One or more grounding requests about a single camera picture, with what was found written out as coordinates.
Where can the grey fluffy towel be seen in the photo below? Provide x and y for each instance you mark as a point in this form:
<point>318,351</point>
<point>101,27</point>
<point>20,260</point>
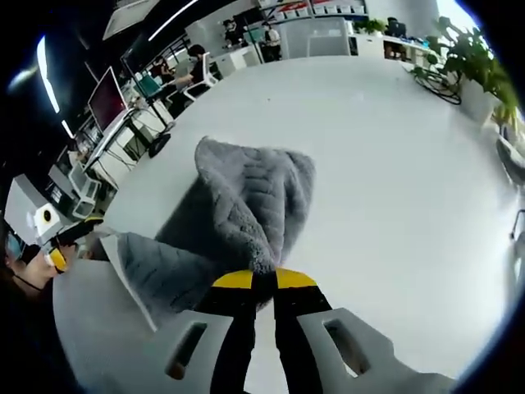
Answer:
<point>254,197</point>

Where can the person's left hand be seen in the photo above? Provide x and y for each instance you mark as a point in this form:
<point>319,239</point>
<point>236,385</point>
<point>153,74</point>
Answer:
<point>35,271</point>

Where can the white plastic chair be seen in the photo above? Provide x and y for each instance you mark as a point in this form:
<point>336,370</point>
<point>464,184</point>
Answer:
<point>84,193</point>

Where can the person's head with mask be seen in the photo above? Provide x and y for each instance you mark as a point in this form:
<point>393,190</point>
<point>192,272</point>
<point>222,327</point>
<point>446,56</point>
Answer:
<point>12,246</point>

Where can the grey mesh office chair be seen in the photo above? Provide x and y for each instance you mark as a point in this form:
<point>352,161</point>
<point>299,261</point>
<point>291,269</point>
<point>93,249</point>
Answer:
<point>94,320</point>

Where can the person's dark clothed torso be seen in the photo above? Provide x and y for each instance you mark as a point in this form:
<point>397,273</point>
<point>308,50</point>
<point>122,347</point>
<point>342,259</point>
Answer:
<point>28,340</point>

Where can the white standing desk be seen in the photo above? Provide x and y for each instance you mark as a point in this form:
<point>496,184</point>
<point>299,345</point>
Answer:
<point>110,135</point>

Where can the black wheel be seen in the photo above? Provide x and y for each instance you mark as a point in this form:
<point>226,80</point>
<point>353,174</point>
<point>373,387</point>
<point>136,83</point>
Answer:
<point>160,144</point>

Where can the white framed computer monitor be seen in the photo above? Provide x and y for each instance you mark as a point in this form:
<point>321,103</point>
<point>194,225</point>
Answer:
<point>107,100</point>

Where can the curved ceiling light strip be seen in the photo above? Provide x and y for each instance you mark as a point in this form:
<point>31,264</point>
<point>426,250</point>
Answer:
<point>47,74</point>

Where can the teal storage box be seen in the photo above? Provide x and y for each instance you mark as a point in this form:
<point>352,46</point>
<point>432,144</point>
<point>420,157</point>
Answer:
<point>148,85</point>

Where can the white swivel office chair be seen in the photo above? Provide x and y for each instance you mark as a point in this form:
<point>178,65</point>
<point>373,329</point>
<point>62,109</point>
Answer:
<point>207,76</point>

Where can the ceiling air conditioner unit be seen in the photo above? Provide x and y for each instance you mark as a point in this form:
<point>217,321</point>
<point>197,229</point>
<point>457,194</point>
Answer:
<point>129,16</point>

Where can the long ceiling light strip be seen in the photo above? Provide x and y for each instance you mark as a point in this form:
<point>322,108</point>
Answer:
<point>172,20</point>

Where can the white headset device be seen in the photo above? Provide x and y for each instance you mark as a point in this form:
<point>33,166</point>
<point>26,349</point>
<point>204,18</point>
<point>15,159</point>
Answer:
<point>512,162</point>

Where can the white low cabinet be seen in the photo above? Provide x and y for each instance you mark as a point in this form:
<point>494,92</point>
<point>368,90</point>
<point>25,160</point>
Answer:
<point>369,47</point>

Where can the small green plant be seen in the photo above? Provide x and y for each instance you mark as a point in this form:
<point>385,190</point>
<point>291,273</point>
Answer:
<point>369,26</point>

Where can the potted green plant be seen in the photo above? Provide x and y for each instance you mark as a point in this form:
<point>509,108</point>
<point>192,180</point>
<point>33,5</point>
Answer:
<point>471,61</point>

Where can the shelf with white boxes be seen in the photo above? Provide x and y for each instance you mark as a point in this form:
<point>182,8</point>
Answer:
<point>311,8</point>

